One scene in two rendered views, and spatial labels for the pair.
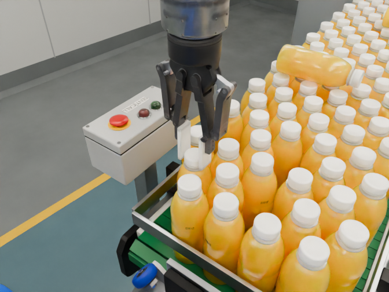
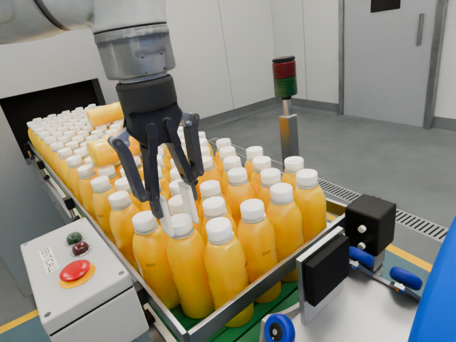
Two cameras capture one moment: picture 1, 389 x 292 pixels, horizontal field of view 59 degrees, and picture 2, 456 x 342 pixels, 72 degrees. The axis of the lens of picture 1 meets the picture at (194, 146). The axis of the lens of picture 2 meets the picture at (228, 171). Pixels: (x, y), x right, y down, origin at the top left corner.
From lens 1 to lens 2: 0.46 m
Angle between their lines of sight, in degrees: 61
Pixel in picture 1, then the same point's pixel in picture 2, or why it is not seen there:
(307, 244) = (303, 175)
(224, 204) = (254, 205)
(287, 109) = not seen: hidden behind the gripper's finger
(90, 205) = not seen: outside the picture
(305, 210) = (272, 173)
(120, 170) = (137, 311)
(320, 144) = (207, 162)
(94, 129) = (64, 305)
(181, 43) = (161, 81)
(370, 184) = (256, 150)
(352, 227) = (292, 160)
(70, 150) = not seen: outside the picture
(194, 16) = (167, 46)
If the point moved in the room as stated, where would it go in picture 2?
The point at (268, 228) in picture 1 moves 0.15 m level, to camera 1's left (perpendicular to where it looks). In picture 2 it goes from (286, 188) to (275, 243)
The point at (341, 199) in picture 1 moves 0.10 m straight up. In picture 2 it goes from (266, 160) to (260, 114)
